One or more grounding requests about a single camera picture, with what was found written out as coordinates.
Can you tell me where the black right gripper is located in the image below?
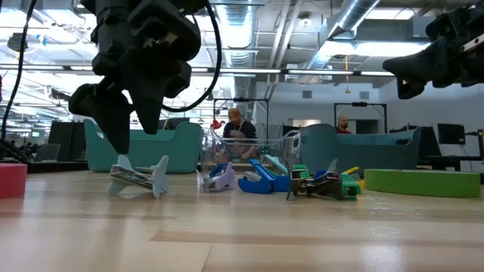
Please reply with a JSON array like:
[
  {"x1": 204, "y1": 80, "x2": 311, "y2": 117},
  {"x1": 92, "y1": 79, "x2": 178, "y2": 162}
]
[{"x1": 382, "y1": 0, "x2": 484, "y2": 100}]

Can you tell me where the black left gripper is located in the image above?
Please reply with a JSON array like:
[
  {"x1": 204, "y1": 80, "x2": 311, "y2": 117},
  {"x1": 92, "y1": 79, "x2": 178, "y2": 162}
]
[{"x1": 69, "y1": 2, "x2": 193, "y2": 155}]

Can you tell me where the slanted silver ventilation duct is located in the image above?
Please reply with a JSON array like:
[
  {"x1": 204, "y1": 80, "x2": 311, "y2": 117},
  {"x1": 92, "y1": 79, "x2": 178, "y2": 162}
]
[{"x1": 304, "y1": 0, "x2": 382, "y2": 71}]

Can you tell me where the yellow mini stapler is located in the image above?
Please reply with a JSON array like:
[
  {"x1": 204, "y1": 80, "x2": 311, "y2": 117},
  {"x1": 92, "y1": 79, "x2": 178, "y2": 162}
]
[{"x1": 342, "y1": 165, "x2": 367, "y2": 190}]

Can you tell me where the wide green tape roll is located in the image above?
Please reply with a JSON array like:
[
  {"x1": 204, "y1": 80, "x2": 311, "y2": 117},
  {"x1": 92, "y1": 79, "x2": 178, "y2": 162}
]
[{"x1": 363, "y1": 168, "x2": 482, "y2": 199}]

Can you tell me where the green mini stapler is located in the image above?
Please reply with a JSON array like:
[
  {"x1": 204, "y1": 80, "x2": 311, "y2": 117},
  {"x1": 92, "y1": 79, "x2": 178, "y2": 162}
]
[
  {"x1": 292, "y1": 163, "x2": 310, "y2": 179},
  {"x1": 338, "y1": 172, "x2": 363, "y2": 201}
]

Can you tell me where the red tape roll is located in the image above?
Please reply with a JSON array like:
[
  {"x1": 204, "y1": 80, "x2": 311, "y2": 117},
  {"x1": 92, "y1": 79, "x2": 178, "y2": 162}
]
[{"x1": 0, "y1": 162, "x2": 29, "y2": 199}]

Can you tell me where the grey laptop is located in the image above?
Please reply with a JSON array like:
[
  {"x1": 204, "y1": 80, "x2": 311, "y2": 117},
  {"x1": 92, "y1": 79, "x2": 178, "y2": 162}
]
[{"x1": 33, "y1": 143, "x2": 61, "y2": 163}]

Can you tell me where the clear plastic bin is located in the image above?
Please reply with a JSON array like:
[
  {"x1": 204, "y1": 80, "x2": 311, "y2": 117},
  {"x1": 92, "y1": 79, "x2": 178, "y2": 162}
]
[{"x1": 200, "y1": 128, "x2": 303, "y2": 175}]

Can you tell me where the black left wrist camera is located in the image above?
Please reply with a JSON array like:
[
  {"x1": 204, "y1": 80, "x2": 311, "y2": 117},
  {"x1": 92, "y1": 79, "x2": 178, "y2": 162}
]
[{"x1": 127, "y1": 0, "x2": 203, "y2": 63}]

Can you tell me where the ribbed silver ventilation duct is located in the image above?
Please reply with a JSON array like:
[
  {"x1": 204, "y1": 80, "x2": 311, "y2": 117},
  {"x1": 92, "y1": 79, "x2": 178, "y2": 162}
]
[{"x1": 218, "y1": 0, "x2": 255, "y2": 100}]

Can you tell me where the black staple remover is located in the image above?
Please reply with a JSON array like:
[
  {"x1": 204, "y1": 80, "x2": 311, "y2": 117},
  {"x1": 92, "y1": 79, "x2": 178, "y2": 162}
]
[{"x1": 286, "y1": 158, "x2": 346, "y2": 202}]

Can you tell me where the black partition panel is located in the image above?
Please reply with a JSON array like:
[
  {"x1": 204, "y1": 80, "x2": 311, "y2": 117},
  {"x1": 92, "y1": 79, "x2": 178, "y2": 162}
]
[{"x1": 48, "y1": 119, "x2": 87, "y2": 162}]

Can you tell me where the yellow pendant cord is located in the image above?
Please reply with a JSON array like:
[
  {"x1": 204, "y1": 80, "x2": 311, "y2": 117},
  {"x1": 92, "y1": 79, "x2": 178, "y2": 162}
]
[{"x1": 343, "y1": 54, "x2": 352, "y2": 94}]

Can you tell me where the black left camera cable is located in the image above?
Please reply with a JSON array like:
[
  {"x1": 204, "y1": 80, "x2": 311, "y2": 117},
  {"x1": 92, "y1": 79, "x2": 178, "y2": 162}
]
[{"x1": 161, "y1": 0, "x2": 223, "y2": 113}]

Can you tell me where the long ceiling light strip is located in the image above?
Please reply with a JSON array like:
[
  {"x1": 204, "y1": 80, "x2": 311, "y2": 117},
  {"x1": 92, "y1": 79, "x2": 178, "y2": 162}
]
[{"x1": 0, "y1": 63, "x2": 484, "y2": 78}]

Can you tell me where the bright teal plastic bin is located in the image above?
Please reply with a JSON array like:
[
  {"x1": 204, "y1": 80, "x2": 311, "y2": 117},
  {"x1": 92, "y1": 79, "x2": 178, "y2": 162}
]
[{"x1": 83, "y1": 119, "x2": 204, "y2": 175}]

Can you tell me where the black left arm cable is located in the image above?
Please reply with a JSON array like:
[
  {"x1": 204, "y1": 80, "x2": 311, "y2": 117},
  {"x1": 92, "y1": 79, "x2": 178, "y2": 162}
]
[{"x1": 0, "y1": 0, "x2": 39, "y2": 141}]

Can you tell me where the dull dark teal bin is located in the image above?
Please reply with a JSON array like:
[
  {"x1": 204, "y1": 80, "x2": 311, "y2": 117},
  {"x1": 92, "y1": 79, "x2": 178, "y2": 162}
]
[{"x1": 299, "y1": 122, "x2": 424, "y2": 179}]

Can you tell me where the black computer monitor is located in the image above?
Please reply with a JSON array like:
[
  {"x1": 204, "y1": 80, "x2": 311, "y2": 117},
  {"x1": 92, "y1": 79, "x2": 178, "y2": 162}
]
[{"x1": 437, "y1": 122, "x2": 467, "y2": 146}]

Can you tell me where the black ceiling cable reel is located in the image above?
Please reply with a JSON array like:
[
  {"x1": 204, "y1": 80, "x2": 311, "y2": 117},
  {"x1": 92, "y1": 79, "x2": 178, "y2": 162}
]
[{"x1": 6, "y1": 32, "x2": 29, "y2": 54}]

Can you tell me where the lavender staple remover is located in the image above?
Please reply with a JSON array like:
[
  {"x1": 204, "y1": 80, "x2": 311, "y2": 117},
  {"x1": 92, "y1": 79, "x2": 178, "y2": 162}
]
[{"x1": 195, "y1": 161, "x2": 237, "y2": 193}]

